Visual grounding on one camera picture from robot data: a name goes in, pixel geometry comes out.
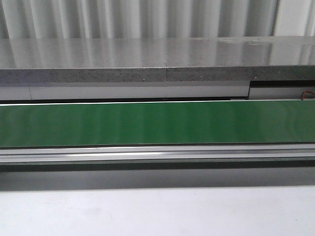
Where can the white pleated curtain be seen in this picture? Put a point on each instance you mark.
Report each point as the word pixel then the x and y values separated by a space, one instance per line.
pixel 155 18

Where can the grey speckled stone counter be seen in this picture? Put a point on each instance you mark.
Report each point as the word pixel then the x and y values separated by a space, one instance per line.
pixel 254 68

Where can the green conveyor belt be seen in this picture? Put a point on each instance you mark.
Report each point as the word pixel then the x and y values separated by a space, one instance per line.
pixel 157 123

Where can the aluminium conveyor frame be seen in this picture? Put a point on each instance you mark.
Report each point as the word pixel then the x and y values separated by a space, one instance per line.
pixel 62 154

